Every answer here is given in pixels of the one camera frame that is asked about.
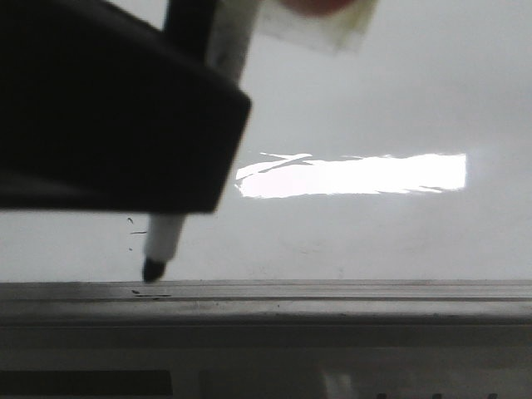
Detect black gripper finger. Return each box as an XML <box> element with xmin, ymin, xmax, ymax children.
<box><xmin>1</xmin><ymin>1</ymin><xmax>251</xmax><ymax>214</ymax></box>

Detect black and white whiteboard marker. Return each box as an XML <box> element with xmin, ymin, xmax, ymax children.
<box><xmin>142</xmin><ymin>1</ymin><xmax>259</xmax><ymax>283</ymax></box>

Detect orange magnet taped to marker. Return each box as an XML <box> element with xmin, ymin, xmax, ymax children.
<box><xmin>257</xmin><ymin>0</ymin><xmax>379</xmax><ymax>54</ymax></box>

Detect white whiteboard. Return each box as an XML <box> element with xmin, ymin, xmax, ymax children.
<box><xmin>1</xmin><ymin>1</ymin><xmax>531</xmax><ymax>282</ymax></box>

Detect grey aluminium whiteboard frame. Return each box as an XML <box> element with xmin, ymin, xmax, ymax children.
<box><xmin>1</xmin><ymin>279</ymin><xmax>531</xmax><ymax>327</ymax></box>

